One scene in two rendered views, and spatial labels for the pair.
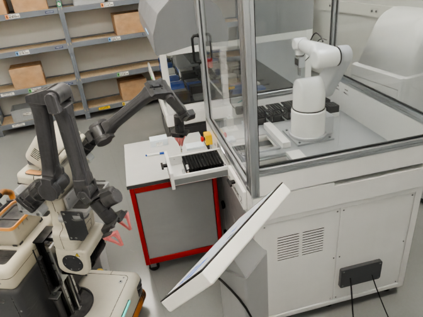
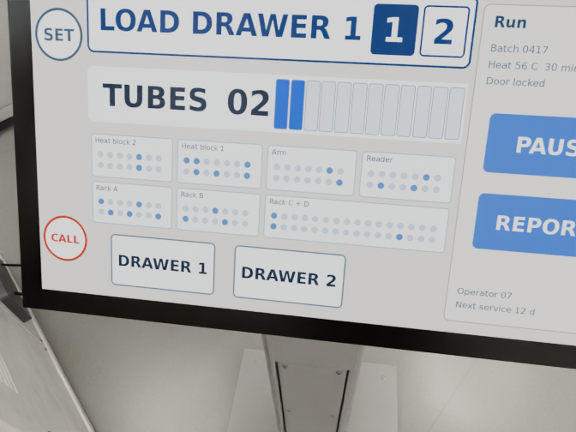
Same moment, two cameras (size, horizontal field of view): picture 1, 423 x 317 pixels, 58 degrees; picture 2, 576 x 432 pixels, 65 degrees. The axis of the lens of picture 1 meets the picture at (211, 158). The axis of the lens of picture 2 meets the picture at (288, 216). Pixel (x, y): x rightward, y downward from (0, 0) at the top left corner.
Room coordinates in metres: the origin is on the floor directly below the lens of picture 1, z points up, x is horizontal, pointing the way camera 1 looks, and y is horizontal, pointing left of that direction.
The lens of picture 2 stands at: (1.19, 0.21, 1.33)
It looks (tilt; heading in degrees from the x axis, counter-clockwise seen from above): 50 degrees down; 243
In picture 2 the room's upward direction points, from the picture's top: 3 degrees counter-clockwise
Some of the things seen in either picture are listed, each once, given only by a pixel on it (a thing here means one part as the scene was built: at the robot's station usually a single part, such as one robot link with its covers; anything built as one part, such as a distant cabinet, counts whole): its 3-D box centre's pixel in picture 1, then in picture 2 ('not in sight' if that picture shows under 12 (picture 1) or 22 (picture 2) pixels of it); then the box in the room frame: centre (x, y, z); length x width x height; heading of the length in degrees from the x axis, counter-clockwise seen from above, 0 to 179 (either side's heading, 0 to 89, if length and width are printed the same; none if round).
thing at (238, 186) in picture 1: (236, 186); not in sight; (1.70, -0.12, 0.87); 0.29 x 0.02 x 0.11; 10
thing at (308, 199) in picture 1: (299, 148); not in sight; (2.05, -0.55, 0.87); 1.02 x 0.95 x 0.14; 10
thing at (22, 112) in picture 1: (28, 111); not in sight; (5.23, 2.55, 0.22); 0.40 x 0.30 x 0.17; 108
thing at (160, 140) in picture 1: (158, 140); not in sight; (2.56, 0.38, 0.79); 0.13 x 0.09 x 0.05; 101
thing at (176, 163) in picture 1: (204, 164); not in sight; (1.99, 0.05, 0.86); 0.40 x 0.26 x 0.06; 100
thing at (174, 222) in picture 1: (174, 200); not in sight; (2.35, 0.31, 0.38); 0.62 x 0.58 x 0.76; 10
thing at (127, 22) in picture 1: (127, 22); not in sight; (5.75, 1.00, 1.22); 0.41 x 0.32 x 0.28; 108
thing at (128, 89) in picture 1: (132, 87); not in sight; (5.71, 1.10, 0.28); 0.41 x 0.32 x 0.28; 108
